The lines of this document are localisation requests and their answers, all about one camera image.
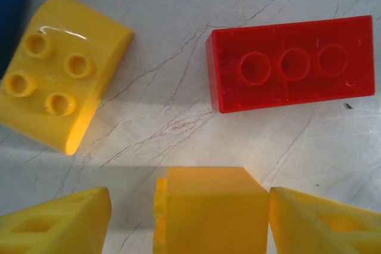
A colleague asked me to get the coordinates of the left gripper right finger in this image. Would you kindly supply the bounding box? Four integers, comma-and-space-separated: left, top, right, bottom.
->
268, 187, 381, 254

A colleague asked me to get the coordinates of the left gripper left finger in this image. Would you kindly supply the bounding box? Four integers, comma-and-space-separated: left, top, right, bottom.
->
0, 187, 112, 254

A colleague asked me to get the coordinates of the curved yellow lego brick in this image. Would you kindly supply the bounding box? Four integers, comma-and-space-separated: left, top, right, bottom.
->
0, 0, 135, 156

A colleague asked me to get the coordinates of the long red lego brick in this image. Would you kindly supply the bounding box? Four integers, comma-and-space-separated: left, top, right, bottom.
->
205, 15, 375, 114

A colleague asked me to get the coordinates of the blue lego brick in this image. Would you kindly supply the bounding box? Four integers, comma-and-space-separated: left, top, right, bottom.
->
0, 0, 32, 79

